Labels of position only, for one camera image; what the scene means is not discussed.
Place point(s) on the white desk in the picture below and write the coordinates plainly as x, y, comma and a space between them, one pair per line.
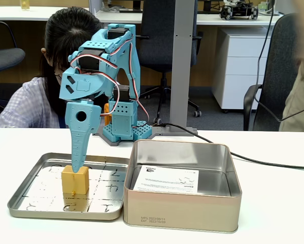
17, 14
217, 20

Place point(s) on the white drawer cabinet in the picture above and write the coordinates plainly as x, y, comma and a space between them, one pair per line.
243, 71

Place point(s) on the white printed paper sheet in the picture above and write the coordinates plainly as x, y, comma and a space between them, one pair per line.
164, 180

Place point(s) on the person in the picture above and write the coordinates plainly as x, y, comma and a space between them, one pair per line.
27, 106
301, 96

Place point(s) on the black mesh office chair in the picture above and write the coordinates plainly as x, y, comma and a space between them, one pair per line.
276, 76

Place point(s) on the black monitor stand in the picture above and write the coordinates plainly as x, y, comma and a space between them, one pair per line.
131, 6

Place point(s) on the dark office chair with wheels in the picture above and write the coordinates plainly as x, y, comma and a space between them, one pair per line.
156, 38

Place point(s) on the silver tin lid with numbers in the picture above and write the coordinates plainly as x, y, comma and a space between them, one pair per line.
40, 188

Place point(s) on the small wheeled robot car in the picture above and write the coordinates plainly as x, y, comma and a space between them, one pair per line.
239, 11

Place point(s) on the gold square tin box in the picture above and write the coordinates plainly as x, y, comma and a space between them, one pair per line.
182, 208

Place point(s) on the yellow block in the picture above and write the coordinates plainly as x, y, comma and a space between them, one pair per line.
78, 184

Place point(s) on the grey metal desk leg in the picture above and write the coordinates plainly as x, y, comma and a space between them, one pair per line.
182, 76

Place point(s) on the yellow drink cup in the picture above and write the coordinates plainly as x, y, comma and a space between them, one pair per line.
25, 4

